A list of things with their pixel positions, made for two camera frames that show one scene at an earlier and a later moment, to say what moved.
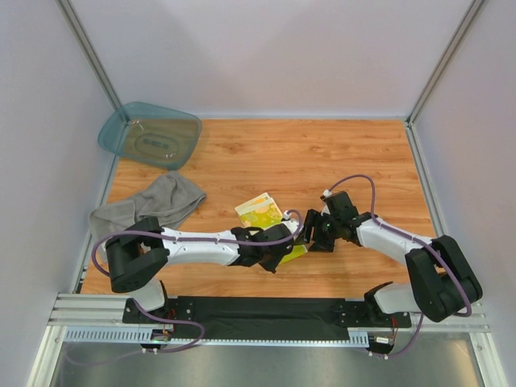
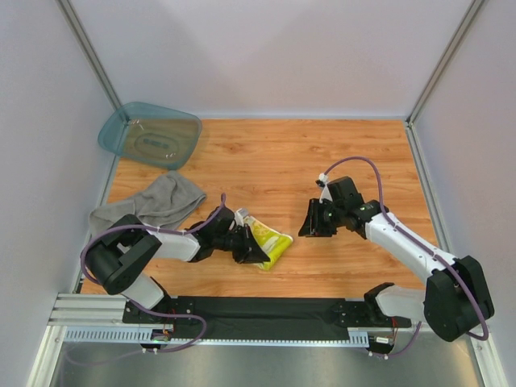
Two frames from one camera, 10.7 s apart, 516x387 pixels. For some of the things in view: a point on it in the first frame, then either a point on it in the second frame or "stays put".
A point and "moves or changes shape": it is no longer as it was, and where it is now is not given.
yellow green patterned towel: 261,212 moves or changes shape
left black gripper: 283,240 to 245,243
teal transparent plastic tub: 151,135 stays put
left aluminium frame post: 90,50 stays put
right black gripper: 322,232 to 319,218
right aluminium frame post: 412,116 stays put
